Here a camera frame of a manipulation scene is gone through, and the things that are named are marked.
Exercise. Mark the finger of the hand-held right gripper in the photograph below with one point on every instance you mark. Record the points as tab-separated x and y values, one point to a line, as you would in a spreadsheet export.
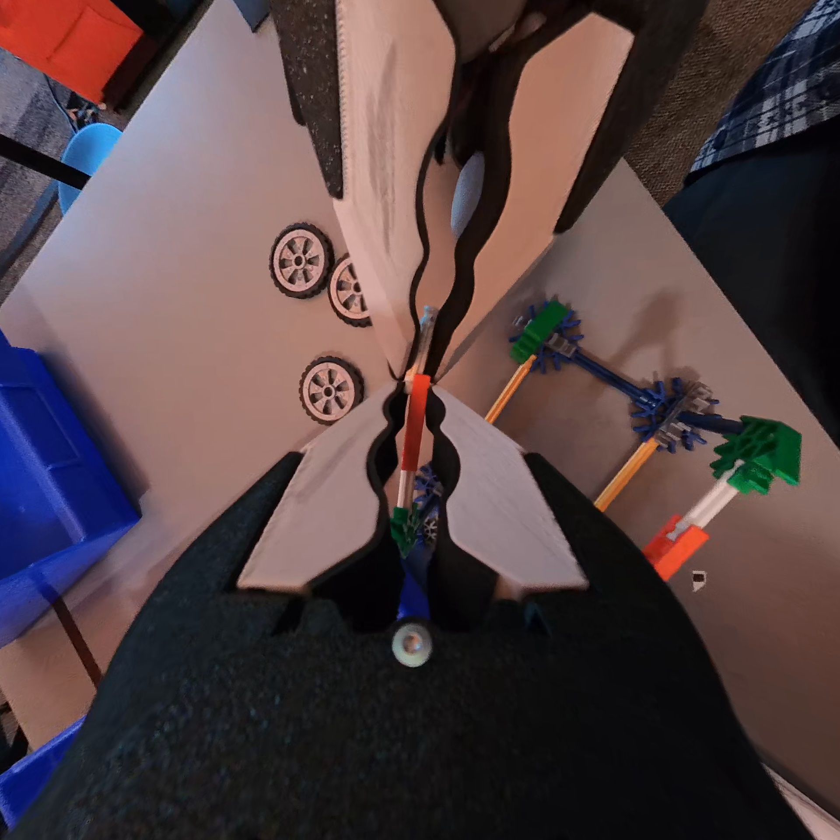
551	145
387	131

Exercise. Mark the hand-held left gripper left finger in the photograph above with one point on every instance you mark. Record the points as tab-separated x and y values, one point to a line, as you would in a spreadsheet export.
328	505

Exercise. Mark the person's dark printed shirt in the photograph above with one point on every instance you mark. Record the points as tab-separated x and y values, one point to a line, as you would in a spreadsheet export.
775	250

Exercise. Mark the blue bin with white label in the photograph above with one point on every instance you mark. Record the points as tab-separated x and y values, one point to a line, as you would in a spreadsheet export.
33	775

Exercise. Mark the blue plastic bin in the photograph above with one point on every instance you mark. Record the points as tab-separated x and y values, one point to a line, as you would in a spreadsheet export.
53	486

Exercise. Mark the green toy connector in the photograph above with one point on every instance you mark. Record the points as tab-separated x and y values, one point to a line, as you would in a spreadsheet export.
407	528
759	453
541	328

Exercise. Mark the grey toy rod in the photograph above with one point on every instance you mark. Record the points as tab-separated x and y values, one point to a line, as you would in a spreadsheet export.
427	335

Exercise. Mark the orange toy connector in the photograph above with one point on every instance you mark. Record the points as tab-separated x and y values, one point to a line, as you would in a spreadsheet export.
415	420
676	545

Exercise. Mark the blue yellow toy rod frame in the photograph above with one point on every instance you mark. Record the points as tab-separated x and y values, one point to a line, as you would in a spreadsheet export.
663	407

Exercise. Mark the black toy wheel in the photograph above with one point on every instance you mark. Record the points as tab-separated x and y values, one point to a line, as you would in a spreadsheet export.
328	390
299	259
349	292

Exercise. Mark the orange bag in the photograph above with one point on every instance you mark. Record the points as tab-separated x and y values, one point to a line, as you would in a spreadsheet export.
66	40

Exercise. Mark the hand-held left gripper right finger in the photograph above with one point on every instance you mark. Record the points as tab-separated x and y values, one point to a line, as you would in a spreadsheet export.
505	512

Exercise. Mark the person's plaid shirt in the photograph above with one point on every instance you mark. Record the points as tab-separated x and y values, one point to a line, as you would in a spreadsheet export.
775	92

